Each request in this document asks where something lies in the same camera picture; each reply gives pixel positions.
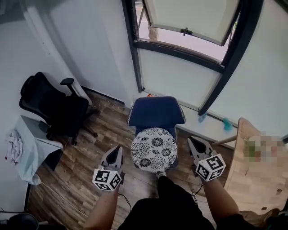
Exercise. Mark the wooden table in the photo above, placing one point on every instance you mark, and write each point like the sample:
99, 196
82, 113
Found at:
252, 179

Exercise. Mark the crumpled white cloth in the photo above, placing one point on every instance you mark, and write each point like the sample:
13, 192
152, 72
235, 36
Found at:
14, 146

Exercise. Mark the black window frame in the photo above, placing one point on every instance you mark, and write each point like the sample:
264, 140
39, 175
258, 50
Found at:
234, 58

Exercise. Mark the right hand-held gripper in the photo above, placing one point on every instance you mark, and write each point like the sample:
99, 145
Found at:
210, 167

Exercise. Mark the light blue cloth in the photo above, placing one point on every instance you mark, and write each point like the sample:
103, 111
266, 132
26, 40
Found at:
30, 157

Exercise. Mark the white black floral round cushion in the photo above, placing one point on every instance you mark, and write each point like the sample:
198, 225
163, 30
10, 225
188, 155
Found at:
154, 149

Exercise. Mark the small orange object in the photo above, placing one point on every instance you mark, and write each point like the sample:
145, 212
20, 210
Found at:
150, 95

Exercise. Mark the black office chair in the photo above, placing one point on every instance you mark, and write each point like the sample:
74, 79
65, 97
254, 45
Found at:
54, 105

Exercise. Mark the person's patterned shoe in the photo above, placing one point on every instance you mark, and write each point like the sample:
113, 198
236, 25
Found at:
161, 174

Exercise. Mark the blue fabric chair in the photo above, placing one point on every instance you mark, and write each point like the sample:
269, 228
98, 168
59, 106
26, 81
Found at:
155, 112

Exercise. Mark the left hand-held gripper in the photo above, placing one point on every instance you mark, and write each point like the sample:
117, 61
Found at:
105, 178

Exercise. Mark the black round object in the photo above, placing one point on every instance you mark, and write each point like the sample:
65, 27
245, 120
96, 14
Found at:
22, 222

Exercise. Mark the open window sash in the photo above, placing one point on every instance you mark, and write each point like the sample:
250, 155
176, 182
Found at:
195, 15

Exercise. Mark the person's black trousers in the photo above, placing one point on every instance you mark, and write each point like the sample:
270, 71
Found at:
166, 209

